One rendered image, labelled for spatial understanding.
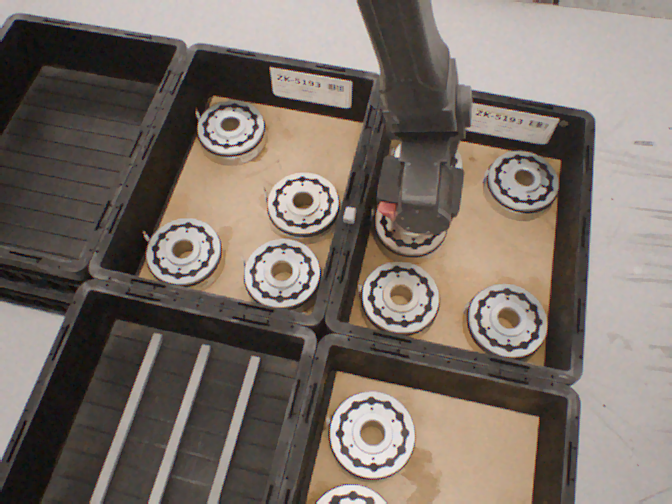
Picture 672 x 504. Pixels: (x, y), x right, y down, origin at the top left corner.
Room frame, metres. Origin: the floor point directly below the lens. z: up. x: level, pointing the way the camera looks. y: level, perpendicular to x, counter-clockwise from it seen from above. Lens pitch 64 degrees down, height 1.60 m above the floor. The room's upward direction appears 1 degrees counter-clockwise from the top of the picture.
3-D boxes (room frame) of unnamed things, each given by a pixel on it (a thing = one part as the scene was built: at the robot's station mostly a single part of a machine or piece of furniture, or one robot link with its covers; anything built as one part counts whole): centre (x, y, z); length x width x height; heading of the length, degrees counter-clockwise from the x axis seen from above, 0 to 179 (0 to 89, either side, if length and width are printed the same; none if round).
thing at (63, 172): (0.54, 0.40, 0.87); 0.40 x 0.30 x 0.11; 166
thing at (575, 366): (0.39, -0.18, 0.92); 0.40 x 0.30 x 0.02; 166
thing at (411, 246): (0.41, -0.11, 0.86); 0.10 x 0.10 x 0.01
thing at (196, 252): (0.37, 0.20, 0.86); 0.05 x 0.05 x 0.01
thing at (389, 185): (0.41, -0.11, 0.98); 0.10 x 0.07 x 0.07; 78
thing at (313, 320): (0.46, 0.11, 0.92); 0.40 x 0.30 x 0.02; 166
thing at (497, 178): (0.48, -0.28, 0.86); 0.10 x 0.10 x 0.01
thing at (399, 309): (0.30, -0.09, 0.86); 0.05 x 0.05 x 0.01
